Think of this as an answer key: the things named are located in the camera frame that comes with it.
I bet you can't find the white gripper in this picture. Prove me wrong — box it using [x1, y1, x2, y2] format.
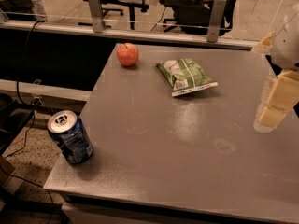
[251, 4, 299, 133]

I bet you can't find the blue pepsi can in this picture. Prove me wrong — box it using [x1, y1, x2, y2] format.
[48, 110, 93, 164]

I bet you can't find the green chip bag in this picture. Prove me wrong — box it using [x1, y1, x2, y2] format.
[156, 59, 218, 97]

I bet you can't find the black office chair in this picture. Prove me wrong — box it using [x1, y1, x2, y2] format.
[160, 0, 236, 36]

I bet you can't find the red apple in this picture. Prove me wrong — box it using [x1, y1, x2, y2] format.
[117, 43, 139, 67]

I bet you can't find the black tray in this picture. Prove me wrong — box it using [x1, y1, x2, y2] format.
[0, 93, 34, 155]

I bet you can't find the person in grey clothes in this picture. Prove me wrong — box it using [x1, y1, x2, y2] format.
[0, 0, 47, 22]

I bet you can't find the right metal bracket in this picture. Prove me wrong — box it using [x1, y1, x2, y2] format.
[207, 0, 226, 43]

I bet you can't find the metal bracket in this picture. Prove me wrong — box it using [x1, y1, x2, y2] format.
[207, 0, 226, 43]
[88, 0, 105, 33]

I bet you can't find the glass barrier rail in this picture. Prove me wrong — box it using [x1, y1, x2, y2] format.
[0, 11, 260, 50]

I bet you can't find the left metal bracket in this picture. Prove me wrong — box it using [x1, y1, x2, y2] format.
[88, 0, 105, 33]

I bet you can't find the black cable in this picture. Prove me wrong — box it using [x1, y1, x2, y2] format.
[0, 20, 55, 224]

